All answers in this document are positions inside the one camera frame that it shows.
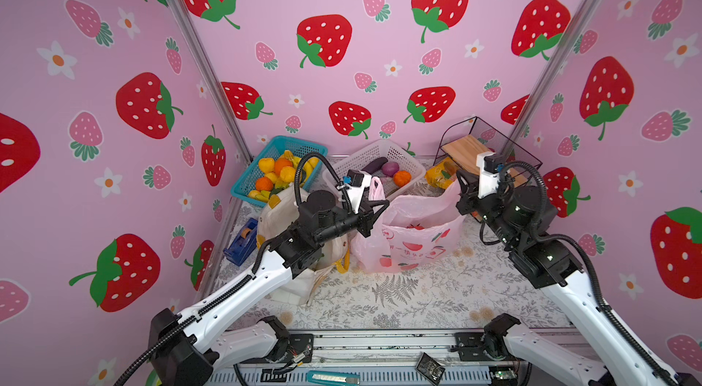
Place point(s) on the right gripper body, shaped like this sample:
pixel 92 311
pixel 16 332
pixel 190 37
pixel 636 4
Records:
pixel 491 212

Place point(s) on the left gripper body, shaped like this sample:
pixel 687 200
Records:
pixel 341 222

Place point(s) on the pink plastic grocery bag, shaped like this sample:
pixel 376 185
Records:
pixel 414 231

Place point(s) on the white canvas tote bag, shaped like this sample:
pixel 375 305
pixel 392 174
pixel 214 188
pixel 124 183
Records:
pixel 310 262

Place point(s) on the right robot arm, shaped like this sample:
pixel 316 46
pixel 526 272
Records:
pixel 623 359

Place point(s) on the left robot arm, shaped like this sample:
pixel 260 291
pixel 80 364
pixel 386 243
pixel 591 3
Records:
pixel 188 347

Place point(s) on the yellow snack bag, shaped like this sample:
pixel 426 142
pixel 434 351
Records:
pixel 442 175

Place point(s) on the orange pumpkin toy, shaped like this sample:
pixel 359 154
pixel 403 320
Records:
pixel 402 178

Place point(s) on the white plastic basket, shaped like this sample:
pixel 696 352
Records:
pixel 391 151

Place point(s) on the small purple onion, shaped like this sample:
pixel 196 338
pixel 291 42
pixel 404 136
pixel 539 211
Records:
pixel 390 169

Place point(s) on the long purple eggplant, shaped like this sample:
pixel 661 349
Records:
pixel 375 165

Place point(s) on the yellow banana bunch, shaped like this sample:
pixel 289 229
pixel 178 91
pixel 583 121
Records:
pixel 308 167

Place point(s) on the small tangerine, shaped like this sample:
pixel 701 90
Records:
pixel 264 184

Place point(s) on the orange fruit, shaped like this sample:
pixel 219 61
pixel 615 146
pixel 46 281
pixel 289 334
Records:
pixel 281 164

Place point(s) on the teal plastic basket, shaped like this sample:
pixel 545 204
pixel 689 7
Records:
pixel 244 188

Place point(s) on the blue tape dispenser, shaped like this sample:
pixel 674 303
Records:
pixel 243 243

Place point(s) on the black electronic module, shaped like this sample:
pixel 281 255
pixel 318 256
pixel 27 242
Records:
pixel 430 369

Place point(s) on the black wire mesh shelf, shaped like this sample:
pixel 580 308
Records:
pixel 465 140

